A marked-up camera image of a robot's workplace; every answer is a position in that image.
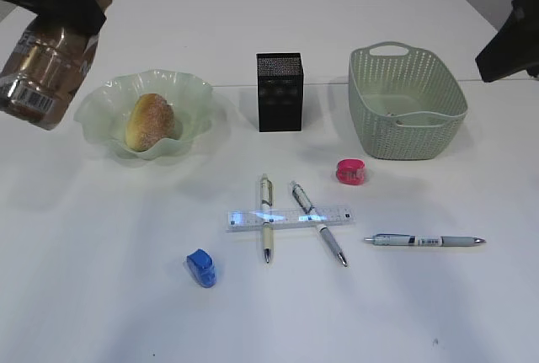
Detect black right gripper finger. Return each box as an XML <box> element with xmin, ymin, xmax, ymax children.
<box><xmin>475</xmin><ymin>0</ymin><xmax>538</xmax><ymax>83</ymax></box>

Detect brown coffee drink bottle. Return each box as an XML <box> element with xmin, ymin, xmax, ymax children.
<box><xmin>1</xmin><ymin>0</ymin><xmax>113</xmax><ymax>130</ymax></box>

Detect sugared bread roll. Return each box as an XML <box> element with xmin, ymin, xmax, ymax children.
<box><xmin>125</xmin><ymin>93</ymin><xmax>175</xmax><ymax>152</ymax></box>

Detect green plastic woven basket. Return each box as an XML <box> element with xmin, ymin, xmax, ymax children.
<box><xmin>348</xmin><ymin>41</ymin><xmax>468</xmax><ymax>161</ymax></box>

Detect green wavy glass plate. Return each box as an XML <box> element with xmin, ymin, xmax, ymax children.
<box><xmin>74</xmin><ymin>69</ymin><xmax>213</xmax><ymax>160</ymax></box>

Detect pink pencil sharpener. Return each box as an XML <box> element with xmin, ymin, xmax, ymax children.
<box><xmin>335</xmin><ymin>158</ymin><xmax>366</xmax><ymax>186</ymax></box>

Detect grey blue gel pen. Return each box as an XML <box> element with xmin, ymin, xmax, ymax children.
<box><xmin>364</xmin><ymin>233</ymin><xmax>486</xmax><ymax>248</ymax></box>

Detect black mesh pen holder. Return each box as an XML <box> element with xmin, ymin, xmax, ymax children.
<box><xmin>256</xmin><ymin>52</ymin><xmax>304</xmax><ymax>132</ymax></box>

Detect white grey patterned pen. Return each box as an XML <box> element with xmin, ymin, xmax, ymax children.
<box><xmin>291</xmin><ymin>180</ymin><xmax>348</xmax><ymax>267</ymax></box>

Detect beige barrel pen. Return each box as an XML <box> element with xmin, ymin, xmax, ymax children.
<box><xmin>259</xmin><ymin>173</ymin><xmax>274</xmax><ymax>264</ymax></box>

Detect blue pencil sharpener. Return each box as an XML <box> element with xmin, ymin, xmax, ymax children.
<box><xmin>185</xmin><ymin>248</ymin><xmax>216</xmax><ymax>288</ymax></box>

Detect clear plastic ruler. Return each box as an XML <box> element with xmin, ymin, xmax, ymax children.
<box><xmin>227</xmin><ymin>206</ymin><xmax>355</xmax><ymax>232</ymax></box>

